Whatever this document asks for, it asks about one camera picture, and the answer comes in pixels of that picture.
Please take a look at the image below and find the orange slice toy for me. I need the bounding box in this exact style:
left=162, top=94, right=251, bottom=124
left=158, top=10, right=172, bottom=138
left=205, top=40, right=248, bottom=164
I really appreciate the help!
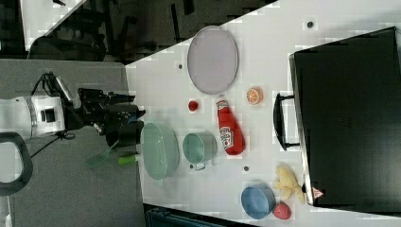
left=246, top=87, right=264, bottom=105

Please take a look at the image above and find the red plush ketchup bottle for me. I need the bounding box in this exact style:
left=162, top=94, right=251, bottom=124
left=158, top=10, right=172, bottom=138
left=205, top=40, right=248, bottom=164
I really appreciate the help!
left=216, top=96, right=245, bottom=155

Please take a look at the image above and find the blue bowl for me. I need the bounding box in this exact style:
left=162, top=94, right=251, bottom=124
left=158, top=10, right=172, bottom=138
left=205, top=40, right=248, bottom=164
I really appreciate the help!
left=240, top=183, right=275, bottom=219

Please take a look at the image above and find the yellow plush toy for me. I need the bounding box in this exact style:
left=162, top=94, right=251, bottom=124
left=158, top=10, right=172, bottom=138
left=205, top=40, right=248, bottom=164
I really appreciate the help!
left=273, top=166, right=305, bottom=204

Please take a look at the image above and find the red strawberry toy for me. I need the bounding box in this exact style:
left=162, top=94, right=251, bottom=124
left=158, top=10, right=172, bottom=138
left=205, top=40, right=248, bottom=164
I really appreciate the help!
left=272, top=202, right=291, bottom=219

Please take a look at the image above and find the small red ball toy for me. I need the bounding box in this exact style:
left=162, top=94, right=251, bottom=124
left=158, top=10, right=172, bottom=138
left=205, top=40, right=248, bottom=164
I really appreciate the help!
left=188, top=100, right=199, bottom=112

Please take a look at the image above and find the mint green metal cup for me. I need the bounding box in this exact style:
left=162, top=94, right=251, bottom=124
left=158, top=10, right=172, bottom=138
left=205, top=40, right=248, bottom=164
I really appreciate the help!
left=183, top=131, right=218, bottom=171

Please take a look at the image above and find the black oven appliance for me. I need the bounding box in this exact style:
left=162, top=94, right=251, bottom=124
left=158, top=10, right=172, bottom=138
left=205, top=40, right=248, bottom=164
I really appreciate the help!
left=289, top=27, right=401, bottom=217

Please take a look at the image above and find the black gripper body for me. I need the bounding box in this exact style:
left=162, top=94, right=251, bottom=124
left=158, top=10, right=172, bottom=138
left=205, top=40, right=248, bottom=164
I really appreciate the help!
left=78, top=88, right=146, bottom=148

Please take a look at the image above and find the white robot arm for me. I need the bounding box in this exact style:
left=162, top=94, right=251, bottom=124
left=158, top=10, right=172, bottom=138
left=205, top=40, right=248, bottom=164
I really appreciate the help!
left=1, top=88, right=146, bottom=145

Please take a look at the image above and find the black oven handle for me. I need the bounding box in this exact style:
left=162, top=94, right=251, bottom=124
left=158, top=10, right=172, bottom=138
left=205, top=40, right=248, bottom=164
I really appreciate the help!
left=273, top=94, right=300, bottom=150

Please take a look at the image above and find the grey oval plate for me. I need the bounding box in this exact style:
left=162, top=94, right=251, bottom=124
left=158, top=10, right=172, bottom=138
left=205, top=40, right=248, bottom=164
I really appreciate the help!
left=187, top=26, right=238, bottom=95

